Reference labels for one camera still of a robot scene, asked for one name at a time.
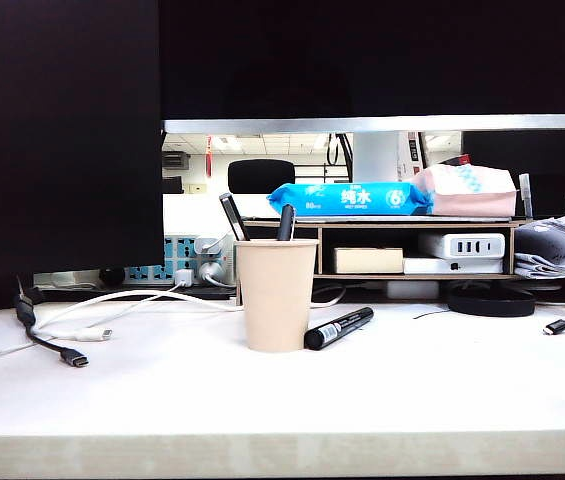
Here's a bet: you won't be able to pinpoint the black marker pen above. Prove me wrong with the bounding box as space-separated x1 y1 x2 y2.
304 306 375 351

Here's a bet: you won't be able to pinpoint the beige paper cup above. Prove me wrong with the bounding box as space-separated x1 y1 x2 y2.
234 238 320 354

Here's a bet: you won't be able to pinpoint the black rounded pen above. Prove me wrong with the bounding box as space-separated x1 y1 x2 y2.
275 203 297 242

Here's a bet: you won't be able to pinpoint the black silver flat pen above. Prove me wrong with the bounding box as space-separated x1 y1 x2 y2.
218 192 252 242

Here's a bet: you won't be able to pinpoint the black office chair back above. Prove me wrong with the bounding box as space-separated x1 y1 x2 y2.
227 158 297 194

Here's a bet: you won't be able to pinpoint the white angled power plug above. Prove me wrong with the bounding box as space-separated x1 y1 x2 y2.
195 233 229 254

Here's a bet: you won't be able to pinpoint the white round power plug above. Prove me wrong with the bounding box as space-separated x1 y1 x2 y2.
196 262 236 289

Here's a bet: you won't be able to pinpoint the blue wet wipes pack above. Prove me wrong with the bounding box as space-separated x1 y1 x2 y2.
266 181 434 217

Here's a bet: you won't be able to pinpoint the cream rectangular box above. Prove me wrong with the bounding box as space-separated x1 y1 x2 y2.
332 246 405 275

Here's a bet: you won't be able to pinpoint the wooden desk shelf riser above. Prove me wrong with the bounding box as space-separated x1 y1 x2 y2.
234 214 565 307

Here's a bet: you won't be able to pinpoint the white blue power strip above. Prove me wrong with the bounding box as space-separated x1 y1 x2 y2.
121 234 237 287

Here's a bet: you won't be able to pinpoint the white flat box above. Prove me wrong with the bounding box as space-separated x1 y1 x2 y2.
403 257 505 275

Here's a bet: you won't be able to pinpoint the small black ball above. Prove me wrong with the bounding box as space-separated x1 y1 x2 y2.
99 266 127 286

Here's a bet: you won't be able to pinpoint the white multi-port charger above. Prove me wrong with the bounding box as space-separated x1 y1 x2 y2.
417 232 507 260

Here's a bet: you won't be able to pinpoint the pink tissue pack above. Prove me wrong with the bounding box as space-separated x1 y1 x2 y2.
401 163 518 217

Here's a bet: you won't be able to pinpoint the black monitor silver edge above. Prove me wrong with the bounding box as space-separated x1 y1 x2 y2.
159 0 565 135

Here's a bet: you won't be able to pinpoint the black round stand base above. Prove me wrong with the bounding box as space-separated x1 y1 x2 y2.
445 284 537 318

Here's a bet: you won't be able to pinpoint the silver monitor stand base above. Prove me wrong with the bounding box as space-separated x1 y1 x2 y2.
31 269 128 292

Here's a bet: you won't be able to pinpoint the clear pen grey cap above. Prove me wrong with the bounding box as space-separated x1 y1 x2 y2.
518 172 534 220

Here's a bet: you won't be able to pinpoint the rolled printed paper stack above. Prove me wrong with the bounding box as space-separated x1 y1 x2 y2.
513 215 565 280

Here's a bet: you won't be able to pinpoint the white looped cable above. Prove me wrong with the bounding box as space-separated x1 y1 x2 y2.
311 284 348 309

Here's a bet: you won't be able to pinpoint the black hanging cables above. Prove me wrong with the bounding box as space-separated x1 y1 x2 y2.
325 132 354 184

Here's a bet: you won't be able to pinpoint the white USB-C cable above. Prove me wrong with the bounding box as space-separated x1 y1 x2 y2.
29 287 246 343

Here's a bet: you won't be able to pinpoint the black HDMI cable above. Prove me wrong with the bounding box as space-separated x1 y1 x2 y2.
11 277 91 369

